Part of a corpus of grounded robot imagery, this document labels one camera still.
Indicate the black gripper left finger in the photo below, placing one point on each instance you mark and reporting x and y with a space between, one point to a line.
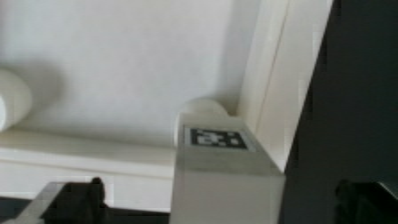
68 204

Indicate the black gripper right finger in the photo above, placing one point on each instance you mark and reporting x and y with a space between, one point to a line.
366 203

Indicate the white table leg with tag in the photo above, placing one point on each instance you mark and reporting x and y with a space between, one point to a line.
228 179

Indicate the white square table top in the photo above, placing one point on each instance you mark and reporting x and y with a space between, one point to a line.
121 57

